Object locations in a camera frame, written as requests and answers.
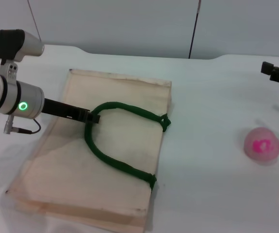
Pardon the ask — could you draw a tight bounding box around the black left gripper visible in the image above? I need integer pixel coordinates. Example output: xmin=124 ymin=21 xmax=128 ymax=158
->
xmin=42 ymin=98 xmax=101 ymax=124

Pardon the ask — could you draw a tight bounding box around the cream canvas handbag green handle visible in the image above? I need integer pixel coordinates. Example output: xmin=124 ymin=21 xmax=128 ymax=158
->
xmin=5 ymin=69 xmax=172 ymax=233

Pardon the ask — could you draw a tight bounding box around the pink peach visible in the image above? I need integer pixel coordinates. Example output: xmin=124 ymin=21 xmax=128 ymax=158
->
xmin=244 ymin=127 xmax=279 ymax=164

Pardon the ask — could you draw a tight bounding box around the thin dark vertical rod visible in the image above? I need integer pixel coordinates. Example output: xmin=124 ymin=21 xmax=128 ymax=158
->
xmin=188 ymin=0 xmax=201 ymax=60

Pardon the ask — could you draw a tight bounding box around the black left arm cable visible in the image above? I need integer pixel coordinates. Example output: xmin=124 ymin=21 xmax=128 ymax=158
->
xmin=3 ymin=114 xmax=42 ymax=135

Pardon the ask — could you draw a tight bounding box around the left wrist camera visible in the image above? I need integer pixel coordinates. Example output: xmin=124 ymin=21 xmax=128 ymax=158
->
xmin=0 ymin=29 xmax=45 ymax=81

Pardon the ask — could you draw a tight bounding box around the thin red wire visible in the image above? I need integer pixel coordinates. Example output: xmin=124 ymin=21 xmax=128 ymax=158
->
xmin=27 ymin=0 xmax=43 ymax=42

